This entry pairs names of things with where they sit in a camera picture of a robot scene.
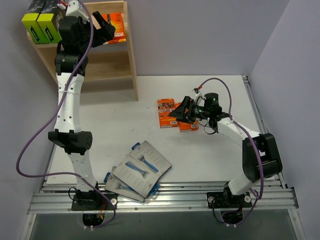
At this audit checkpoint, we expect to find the grey blue razor pack middle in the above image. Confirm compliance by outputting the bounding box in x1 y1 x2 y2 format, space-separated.
113 154 160 198

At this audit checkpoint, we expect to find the black green razor box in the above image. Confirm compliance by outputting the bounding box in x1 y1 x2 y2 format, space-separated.
37 0 64 44
21 0 47 44

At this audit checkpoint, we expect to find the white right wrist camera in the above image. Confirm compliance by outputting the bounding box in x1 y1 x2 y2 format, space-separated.
192 87 203 98

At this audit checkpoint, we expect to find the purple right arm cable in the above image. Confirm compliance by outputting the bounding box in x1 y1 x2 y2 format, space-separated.
197 77 266 226

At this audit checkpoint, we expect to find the orange razor box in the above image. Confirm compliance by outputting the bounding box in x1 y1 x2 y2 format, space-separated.
102 12 126 44
157 98 181 129
178 121 199 133

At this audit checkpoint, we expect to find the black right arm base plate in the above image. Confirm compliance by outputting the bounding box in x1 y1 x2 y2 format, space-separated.
206 191 253 209

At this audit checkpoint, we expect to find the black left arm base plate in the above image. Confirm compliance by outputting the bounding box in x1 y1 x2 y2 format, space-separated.
71 191 118 211

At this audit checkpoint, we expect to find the aluminium rail frame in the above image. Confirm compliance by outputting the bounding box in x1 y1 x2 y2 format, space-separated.
22 75 306 240

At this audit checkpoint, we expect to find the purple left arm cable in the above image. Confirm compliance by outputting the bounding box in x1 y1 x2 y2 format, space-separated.
15 0 117 229

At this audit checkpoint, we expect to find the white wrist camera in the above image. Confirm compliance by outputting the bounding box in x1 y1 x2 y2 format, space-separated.
192 87 203 98
57 0 87 18

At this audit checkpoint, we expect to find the grey blue razor pack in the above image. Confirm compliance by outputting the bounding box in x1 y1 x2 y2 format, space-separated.
129 140 172 177
113 154 160 198
104 166 145 203

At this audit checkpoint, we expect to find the grey blue razor pack upper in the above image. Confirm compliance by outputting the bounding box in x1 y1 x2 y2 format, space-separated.
129 140 172 177

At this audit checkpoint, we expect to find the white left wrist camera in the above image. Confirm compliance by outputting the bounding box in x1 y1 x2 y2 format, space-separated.
57 0 87 18

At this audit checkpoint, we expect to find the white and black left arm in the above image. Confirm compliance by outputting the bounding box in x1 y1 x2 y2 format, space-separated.
48 11 116 211

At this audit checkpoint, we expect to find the wooden three-tier shelf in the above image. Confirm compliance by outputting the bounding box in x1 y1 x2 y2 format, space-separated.
26 0 140 102

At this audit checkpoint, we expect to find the grey blue razor pack lower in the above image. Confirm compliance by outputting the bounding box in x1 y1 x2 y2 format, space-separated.
104 166 145 203

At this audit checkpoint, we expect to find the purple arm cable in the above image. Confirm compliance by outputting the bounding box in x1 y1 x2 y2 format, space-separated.
15 0 117 229
197 77 266 226

